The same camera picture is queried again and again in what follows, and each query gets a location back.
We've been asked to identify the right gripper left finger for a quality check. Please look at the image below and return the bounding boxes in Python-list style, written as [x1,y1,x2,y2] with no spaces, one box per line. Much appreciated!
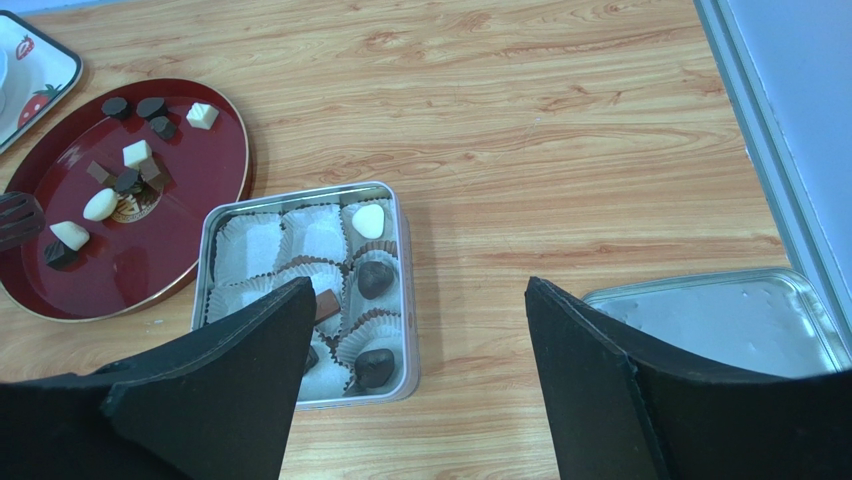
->
[1,277,316,479]

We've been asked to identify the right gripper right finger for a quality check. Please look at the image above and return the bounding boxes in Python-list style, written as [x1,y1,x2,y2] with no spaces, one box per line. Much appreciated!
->
[525,277,851,479]

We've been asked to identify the brown rectangular chocolate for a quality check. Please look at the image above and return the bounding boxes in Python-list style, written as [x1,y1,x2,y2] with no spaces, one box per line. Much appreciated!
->
[314,289,341,325]

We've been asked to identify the dark heart chocolate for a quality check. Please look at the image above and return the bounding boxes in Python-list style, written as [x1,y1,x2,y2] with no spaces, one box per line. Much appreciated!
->
[356,261,395,300]
[354,348,396,389]

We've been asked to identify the silver tin lid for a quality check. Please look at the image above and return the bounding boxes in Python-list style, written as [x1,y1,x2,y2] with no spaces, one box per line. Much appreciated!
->
[583,268,851,378]

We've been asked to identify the pink square tin box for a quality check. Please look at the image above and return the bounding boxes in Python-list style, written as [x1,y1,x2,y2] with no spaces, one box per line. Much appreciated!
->
[192,181,420,410]

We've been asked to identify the white triangular chocolate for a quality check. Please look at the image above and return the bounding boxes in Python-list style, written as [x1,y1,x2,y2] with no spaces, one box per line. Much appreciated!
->
[49,221,90,251]

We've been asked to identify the white heart chocolate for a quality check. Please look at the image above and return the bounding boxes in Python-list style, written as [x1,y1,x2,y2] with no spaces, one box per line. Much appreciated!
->
[351,204,385,240]

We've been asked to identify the dark red round plate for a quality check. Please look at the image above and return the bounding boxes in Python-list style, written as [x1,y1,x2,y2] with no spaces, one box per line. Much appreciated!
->
[1,78,254,322]

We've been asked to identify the metal tongs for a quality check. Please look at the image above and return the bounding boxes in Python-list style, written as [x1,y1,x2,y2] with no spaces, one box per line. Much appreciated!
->
[0,191,46,251]

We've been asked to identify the white cube chocolate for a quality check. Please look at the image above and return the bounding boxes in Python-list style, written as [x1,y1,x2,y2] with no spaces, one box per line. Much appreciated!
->
[122,140,152,169]

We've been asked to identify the white square chocolate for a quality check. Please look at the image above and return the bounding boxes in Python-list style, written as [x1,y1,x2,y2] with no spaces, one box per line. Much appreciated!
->
[185,102,219,130]

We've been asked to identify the round dark chocolate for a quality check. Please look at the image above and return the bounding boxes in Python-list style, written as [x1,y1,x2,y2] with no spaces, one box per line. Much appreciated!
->
[101,97,133,121]

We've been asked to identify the strawberry pattern rectangular tray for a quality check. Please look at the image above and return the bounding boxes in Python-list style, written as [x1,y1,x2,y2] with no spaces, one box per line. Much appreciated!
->
[1,10,84,151]

